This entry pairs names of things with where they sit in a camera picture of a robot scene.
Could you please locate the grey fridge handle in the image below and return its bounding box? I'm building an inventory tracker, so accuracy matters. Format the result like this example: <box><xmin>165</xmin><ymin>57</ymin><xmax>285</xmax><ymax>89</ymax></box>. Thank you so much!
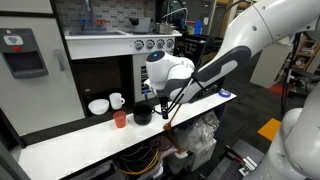
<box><xmin>54</xmin><ymin>48</ymin><xmax>67</xmax><ymax>72</ymax></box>

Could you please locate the white cabinet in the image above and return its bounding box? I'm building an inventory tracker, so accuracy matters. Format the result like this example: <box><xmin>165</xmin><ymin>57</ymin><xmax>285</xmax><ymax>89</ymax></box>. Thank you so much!
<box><xmin>249</xmin><ymin>41</ymin><xmax>294</xmax><ymax>89</ymax></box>

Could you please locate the white mug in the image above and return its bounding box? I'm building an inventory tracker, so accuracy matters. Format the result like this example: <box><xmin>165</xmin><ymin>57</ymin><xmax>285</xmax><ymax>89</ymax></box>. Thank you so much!
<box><xmin>108</xmin><ymin>92</ymin><xmax>126</xmax><ymax>111</ymax></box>

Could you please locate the blue plastic container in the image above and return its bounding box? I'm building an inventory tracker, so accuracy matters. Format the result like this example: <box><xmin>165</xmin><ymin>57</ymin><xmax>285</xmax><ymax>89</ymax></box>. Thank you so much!
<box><xmin>193</xmin><ymin>19</ymin><xmax>203</xmax><ymax>35</ymax></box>

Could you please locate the toy kitchen sink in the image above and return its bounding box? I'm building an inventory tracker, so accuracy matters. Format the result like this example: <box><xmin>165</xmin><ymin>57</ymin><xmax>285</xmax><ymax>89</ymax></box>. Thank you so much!
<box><xmin>68</xmin><ymin>30</ymin><xmax>126</xmax><ymax>37</ymax></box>

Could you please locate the white plastic container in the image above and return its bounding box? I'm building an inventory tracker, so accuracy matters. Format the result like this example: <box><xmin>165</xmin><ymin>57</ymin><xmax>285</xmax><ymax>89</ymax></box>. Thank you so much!
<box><xmin>168</xmin><ymin>139</ymin><xmax>218</xmax><ymax>173</ymax></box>

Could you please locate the black bench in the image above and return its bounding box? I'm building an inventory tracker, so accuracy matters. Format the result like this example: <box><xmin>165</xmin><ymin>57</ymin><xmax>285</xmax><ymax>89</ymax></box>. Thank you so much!
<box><xmin>283</xmin><ymin>66</ymin><xmax>320</xmax><ymax>101</ymax></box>

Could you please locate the pink bag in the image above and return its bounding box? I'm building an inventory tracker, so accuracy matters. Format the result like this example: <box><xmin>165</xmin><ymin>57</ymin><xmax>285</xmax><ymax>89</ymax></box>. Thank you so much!
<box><xmin>149</xmin><ymin>134</ymin><xmax>179</xmax><ymax>158</ymax></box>

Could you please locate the white bowl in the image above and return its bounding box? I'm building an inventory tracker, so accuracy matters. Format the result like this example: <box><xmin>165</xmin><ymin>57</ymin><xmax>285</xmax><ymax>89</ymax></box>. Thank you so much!
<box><xmin>87</xmin><ymin>98</ymin><xmax>110</xmax><ymax>116</ymax></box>

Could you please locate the yellow cable coil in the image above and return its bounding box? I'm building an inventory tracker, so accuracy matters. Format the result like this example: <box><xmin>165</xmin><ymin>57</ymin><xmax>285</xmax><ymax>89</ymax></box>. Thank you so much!
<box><xmin>116</xmin><ymin>146</ymin><xmax>161</xmax><ymax>176</ymax></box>

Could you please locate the black pot with handle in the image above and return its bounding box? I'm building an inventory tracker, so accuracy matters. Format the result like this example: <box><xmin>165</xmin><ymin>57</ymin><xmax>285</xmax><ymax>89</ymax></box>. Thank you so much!
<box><xmin>132</xmin><ymin>103</ymin><xmax>155</xmax><ymax>126</ymax></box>

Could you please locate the clear plastic bag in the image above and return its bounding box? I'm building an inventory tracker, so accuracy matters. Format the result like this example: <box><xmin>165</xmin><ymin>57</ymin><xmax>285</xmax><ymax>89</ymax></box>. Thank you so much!
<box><xmin>173</xmin><ymin>111</ymin><xmax>221</xmax><ymax>158</ymax></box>

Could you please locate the red plastic cup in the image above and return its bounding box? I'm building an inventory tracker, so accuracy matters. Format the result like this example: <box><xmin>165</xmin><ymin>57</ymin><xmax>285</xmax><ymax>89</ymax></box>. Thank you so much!
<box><xmin>112</xmin><ymin>110</ymin><xmax>128</xmax><ymax>129</ymax></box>

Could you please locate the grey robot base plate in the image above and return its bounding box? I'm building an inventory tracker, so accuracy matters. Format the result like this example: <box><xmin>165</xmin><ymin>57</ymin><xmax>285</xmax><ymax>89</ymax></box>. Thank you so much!
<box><xmin>206</xmin><ymin>138</ymin><xmax>268</xmax><ymax>180</ymax></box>

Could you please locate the silver pot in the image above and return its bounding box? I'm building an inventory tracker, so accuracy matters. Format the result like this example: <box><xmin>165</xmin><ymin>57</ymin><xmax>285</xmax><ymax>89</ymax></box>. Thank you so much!
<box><xmin>153</xmin><ymin>22</ymin><xmax>176</xmax><ymax>35</ymax></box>

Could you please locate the white toy fridge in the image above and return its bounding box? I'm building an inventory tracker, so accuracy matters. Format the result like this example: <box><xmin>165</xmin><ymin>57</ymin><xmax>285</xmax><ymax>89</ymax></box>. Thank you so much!
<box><xmin>0</xmin><ymin>0</ymin><xmax>86</xmax><ymax>137</ymax></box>

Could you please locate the red floor mat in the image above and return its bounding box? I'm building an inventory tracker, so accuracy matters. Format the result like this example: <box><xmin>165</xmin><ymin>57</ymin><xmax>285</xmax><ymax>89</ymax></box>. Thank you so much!
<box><xmin>268</xmin><ymin>83</ymin><xmax>289</xmax><ymax>97</ymax></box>

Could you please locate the thin wooden stick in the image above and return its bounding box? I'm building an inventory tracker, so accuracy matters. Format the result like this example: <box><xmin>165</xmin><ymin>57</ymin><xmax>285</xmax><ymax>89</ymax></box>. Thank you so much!
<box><xmin>162</xmin><ymin>103</ymin><xmax>183</xmax><ymax>132</ymax></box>

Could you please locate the grey toy coffee maker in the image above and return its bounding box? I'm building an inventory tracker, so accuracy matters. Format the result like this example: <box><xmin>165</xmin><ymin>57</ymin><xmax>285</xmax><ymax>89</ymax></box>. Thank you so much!
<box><xmin>129</xmin><ymin>17</ymin><xmax>152</xmax><ymax>34</ymax></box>

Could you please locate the wooden shelf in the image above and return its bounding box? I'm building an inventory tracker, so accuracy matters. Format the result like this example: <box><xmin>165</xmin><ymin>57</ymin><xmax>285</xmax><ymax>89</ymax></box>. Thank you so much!
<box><xmin>291</xmin><ymin>39</ymin><xmax>320</xmax><ymax>73</ymax></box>

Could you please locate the grey toy faucet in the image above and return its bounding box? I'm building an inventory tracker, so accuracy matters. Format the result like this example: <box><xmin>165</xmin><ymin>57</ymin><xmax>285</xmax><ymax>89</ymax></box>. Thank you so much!
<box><xmin>79</xmin><ymin>0</ymin><xmax>108</xmax><ymax>33</ymax></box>

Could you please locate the clear plastic storage bin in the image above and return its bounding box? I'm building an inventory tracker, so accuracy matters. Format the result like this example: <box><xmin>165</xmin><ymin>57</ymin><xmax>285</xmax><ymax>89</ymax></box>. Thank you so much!
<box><xmin>112</xmin><ymin>146</ymin><xmax>165</xmax><ymax>180</ymax></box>

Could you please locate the black frame 3D printer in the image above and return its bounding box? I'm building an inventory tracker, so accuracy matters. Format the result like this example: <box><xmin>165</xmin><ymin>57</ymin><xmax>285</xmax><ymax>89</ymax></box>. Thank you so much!
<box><xmin>173</xmin><ymin>33</ymin><xmax>231</xmax><ymax>101</ymax></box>

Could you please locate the white toy kitchen stove unit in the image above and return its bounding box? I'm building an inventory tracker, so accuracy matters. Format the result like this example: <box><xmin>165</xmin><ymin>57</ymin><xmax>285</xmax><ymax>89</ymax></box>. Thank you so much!
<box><xmin>49</xmin><ymin>0</ymin><xmax>183</xmax><ymax>118</ymax></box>

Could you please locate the grey fridge water dispenser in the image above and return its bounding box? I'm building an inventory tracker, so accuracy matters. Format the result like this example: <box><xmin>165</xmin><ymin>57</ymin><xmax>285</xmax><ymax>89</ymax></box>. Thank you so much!
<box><xmin>0</xmin><ymin>28</ymin><xmax>49</xmax><ymax>80</ymax></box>

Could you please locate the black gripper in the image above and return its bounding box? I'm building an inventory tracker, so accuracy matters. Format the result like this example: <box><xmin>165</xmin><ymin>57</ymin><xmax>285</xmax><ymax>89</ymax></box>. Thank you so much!
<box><xmin>157</xmin><ymin>94</ymin><xmax>170</xmax><ymax>120</ymax></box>

